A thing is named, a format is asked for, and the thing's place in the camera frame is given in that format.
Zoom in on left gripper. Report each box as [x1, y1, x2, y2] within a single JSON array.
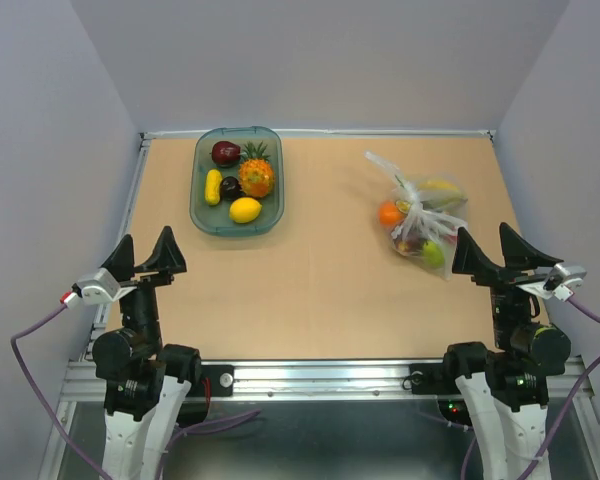
[[103, 222, 186, 350]]

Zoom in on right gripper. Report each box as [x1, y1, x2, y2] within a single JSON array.
[[451, 219, 562, 349]]

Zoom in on clear plastic bag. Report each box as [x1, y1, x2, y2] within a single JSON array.
[[364, 151, 468, 280]]

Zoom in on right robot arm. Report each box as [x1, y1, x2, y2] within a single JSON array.
[[440, 223, 586, 479]]

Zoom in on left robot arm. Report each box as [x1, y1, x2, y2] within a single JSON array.
[[90, 226, 203, 479]]

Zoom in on green starfruit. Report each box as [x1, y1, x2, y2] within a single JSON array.
[[421, 240, 445, 269]]

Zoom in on green plastic tray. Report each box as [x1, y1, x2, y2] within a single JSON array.
[[190, 126, 284, 237]]

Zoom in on yellow banana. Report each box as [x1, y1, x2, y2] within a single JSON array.
[[416, 178, 468, 209]]

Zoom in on yellow corn cob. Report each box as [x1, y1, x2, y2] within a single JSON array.
[[204, 169, 223, 206]]

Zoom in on yellow lemon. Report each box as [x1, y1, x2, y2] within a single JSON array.
[[229, 197, 262, 224]]

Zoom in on dark purple plum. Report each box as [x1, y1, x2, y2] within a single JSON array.
[[219, 176, 244, 202]]

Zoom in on orange tangerine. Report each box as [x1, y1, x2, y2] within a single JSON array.
[[377, 201, 405, 228]]

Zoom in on dark red apple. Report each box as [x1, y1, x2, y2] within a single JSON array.
[[211, 140, 242, 168]]

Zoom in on orange pineapple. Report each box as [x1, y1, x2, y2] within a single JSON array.
[[238, 141, 275, 199]]

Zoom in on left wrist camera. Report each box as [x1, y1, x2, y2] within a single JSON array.
[[60, 268, 121, 308]]

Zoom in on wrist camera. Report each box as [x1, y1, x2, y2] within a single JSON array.
[[60, 268, 121, 308], [518, 263, 587, 302]]

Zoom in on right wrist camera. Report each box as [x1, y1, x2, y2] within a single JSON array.
[[518, 263, 587, 302]]

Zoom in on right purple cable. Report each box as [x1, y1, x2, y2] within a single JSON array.
[[419, 297, 600, 480]]

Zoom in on aluminium front rail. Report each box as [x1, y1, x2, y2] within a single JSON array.
[[60, 358, 584, 403]]

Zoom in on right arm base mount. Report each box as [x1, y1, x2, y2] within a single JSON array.
[[402, 362, 457, 395]]

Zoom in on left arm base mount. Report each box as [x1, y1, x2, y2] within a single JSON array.
[[189, 363, 236, 398]]

